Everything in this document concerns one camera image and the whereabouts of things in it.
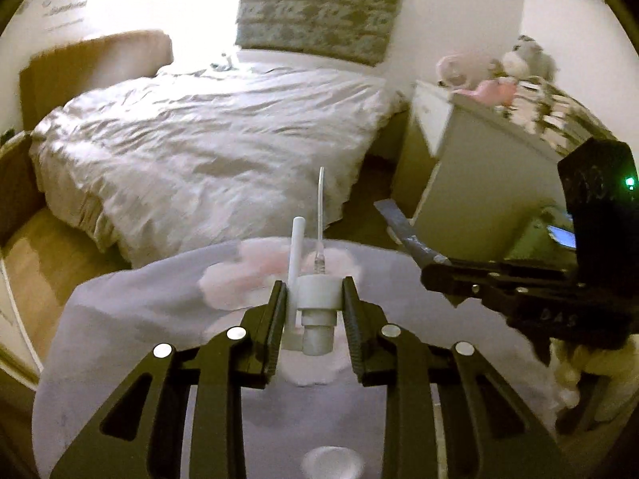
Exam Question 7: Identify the grey trash strip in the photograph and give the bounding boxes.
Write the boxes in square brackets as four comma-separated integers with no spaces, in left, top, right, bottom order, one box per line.
[374,199,449,268]

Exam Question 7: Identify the white pump dispenser head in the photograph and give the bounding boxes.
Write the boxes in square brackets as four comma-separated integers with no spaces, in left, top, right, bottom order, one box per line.
[284,166,342,357]

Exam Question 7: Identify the white cabinet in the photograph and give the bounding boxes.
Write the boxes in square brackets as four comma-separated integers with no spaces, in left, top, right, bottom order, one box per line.
[391,81,566,261]

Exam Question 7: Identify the stack of books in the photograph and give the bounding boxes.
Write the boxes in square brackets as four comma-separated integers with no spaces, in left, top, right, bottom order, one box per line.
[504,77,616,157]

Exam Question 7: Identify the grey plush toy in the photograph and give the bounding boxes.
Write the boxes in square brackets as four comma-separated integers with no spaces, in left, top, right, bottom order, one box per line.
[502,35,556,82]

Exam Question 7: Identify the pink plush toy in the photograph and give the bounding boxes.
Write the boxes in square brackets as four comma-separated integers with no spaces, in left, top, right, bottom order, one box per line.
[435,54,517,107]

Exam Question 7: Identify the brown wooden nightstand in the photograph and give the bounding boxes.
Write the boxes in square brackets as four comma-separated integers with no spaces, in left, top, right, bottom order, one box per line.
[0,132,44,245]

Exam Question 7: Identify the bed with white duvet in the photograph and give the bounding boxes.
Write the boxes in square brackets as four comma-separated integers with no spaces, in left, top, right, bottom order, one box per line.
[30,65,406,267]

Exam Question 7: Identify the brown headboard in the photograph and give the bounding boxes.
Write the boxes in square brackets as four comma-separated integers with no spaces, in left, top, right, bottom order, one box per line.
[20,30,173,130]

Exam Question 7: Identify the patterned grey curtain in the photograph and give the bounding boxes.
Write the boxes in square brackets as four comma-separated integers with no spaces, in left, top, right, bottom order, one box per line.
[235,0,401,66]

